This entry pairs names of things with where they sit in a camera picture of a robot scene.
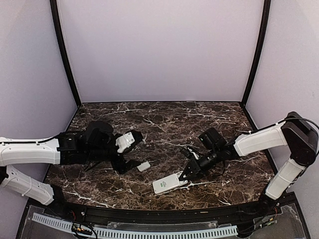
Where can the right black frame post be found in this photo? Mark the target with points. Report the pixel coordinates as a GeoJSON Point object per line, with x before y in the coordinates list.
{"type": "Point", "coordinates": [258, 52]}

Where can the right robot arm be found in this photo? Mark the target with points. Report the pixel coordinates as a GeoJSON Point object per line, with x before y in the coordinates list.
{"type": "Point", "coordinates": [297, 133]}

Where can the white slotted cable duct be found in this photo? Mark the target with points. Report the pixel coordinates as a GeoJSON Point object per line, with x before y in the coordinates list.
{"type": "Point", "coordinates": [105, 233]}

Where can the white battery cover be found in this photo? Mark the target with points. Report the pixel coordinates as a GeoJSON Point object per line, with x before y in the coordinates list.
{"type": "Point", "coordinates": [144, 166]}

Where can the black frame post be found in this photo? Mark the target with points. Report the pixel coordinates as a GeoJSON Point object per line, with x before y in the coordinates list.
{"type": "Point", "coordinates": [63, 51]}
{"type": "Point", "coordinates": [258, 52]}

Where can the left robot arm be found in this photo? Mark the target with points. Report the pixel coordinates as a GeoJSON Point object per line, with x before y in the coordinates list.
{"type": "Point", "coordinates": [97, 143]}

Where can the black front rail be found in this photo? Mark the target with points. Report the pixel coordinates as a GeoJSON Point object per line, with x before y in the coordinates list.
{"type": "Point", "coordinates": [103, 216]}

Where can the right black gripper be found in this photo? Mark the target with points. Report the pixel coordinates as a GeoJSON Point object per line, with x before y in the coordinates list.
{"type": "Point", "coordinates": [198, 172]}

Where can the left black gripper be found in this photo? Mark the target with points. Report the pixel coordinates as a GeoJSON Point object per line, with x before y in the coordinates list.
{"type": "Point", "coordinates": [117, 165]}

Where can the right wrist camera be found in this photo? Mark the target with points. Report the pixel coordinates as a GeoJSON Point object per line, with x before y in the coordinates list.
{"type": "Point", "coordinates": [190, 153]}

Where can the white remote control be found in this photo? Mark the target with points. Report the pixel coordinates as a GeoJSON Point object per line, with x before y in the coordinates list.
{"type": "Point", "coordinates": [168, 183]}

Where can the left black frame post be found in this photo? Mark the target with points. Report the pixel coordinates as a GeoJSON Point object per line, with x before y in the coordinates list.
{"type": "Point", "coordinates": [63, 51]}

